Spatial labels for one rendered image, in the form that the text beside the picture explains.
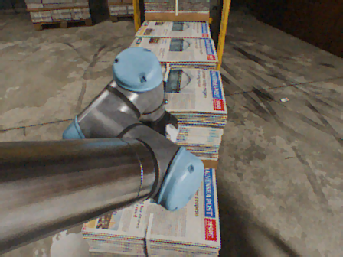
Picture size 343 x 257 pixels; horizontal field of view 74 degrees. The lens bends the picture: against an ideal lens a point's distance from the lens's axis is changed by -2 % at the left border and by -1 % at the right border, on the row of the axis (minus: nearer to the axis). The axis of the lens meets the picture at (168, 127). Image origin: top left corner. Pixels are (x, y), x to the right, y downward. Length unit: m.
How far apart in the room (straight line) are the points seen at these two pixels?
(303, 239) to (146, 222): 1.26
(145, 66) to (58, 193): 0.24
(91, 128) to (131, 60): 0.12
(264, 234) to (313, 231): 0.32
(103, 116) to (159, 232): 0.41
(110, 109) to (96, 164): 0.17
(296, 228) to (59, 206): 1.69
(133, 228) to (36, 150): 0.53
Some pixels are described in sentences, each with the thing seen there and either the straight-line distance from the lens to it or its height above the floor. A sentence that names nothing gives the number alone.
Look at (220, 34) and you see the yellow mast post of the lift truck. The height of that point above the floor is 0.83.
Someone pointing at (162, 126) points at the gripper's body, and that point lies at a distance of 0.54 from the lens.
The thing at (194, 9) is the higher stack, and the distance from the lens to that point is 1.47.
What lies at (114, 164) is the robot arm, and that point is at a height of 1.28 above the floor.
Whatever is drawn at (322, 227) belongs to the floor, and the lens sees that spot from 1.88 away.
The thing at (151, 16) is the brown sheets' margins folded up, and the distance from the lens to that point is 1.49.
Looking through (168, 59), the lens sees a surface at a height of 1.07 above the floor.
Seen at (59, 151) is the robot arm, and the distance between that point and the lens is 0.19.
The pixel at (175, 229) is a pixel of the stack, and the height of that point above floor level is 0.83.
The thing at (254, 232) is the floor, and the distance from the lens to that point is 1.68.
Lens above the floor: 1.43
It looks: 39 degrees down
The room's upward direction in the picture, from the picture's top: straight up
